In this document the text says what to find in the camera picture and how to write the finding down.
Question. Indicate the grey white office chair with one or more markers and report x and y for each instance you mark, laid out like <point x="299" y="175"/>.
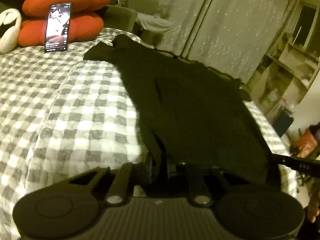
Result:
<point x="150" y="21"/>

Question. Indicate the grey star curtain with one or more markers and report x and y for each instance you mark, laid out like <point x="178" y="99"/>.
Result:
<point x="231" y="36"/>

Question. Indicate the orange flower cushion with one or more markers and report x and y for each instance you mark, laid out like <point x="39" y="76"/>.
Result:
<point x="85" y="24"/>

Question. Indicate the dark green sofa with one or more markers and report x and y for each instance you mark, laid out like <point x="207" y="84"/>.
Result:
<point x="116" y="17"/>

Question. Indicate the orange box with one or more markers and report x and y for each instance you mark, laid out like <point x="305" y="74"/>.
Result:
<point x="305" y="145"/>

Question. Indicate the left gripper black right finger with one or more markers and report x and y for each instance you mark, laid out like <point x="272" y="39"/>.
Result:
<point x="204" y="186"/>

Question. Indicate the wooden shelf unit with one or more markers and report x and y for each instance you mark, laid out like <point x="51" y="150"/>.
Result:
<point x="286" y="76"/>

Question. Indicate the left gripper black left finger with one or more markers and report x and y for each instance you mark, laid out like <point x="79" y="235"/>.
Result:
<point x="107" y="186"/>

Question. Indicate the dark waste bin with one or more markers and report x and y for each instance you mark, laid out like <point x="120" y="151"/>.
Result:
<point x="282" y="121"/>

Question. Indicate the person's right hand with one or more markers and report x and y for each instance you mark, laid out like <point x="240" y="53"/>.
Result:
<point x="313" y="205"/>

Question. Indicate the black garment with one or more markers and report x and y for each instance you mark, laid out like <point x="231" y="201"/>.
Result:
<point x="188" y="113"/>

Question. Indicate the black smartphone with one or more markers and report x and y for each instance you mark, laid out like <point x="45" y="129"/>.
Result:
<point x="57" y="28"/>

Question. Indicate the grey white checkered quilt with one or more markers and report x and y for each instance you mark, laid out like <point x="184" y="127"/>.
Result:
<point x="60" y="116"/>

